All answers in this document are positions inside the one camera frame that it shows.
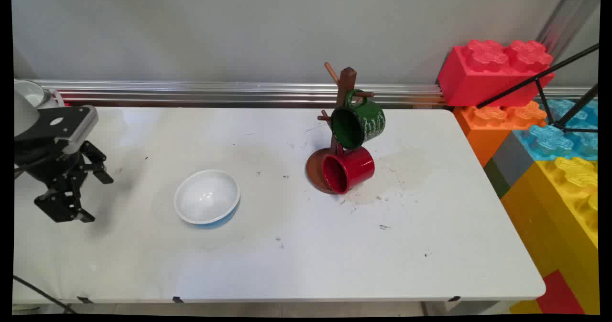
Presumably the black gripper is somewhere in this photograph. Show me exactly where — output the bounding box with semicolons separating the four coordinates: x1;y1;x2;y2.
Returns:
13;137;114;224

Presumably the green enamel mug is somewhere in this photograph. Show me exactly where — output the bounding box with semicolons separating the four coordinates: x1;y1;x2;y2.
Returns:
331;89;386;150

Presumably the white enamel mug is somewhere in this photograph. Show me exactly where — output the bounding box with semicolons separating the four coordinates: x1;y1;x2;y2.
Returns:
14;80;65;110

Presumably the white bowl blue outside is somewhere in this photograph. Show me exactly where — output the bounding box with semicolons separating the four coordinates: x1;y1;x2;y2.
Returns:
173;169;240;228

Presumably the red enamel mug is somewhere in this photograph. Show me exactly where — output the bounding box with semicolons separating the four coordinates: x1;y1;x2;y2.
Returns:
322;146;375;194

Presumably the brown wooden mug tree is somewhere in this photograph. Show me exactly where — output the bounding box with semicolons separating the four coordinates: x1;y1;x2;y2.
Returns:
306;62;375;195

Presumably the giant orange toy brick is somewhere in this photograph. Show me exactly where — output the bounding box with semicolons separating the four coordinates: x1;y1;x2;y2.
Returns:
453;101;547;167

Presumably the dark green toy brick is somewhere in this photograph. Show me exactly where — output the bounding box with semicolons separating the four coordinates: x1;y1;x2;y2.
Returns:
483;158;512;199

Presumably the giant red toy brick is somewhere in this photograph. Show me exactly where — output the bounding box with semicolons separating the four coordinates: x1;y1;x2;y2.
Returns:
437;39;556;107

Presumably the grey toy brick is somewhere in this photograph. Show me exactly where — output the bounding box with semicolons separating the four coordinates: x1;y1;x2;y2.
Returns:
492;131;536;187

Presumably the giant blue toy brick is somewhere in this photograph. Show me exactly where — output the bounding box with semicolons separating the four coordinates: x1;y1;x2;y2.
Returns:
514;98;599;161

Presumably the black tripod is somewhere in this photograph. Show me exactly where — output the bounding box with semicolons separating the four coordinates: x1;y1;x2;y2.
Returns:
476;43;600;134

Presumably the giant yellow toy brick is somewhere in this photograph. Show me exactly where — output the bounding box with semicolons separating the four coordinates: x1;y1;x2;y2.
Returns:
500;156;600;315

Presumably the small red toy brick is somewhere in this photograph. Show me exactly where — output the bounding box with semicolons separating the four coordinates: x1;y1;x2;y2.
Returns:
535;269;587;315

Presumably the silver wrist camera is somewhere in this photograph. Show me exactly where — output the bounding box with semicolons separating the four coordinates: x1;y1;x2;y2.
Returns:
61;107;99;154

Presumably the horizontal aluminium rail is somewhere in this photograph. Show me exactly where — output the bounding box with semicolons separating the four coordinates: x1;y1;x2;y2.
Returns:
14;79;598;109

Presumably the slanted aluminium post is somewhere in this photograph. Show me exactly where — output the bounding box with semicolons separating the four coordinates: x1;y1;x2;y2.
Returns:
535;0;601;59

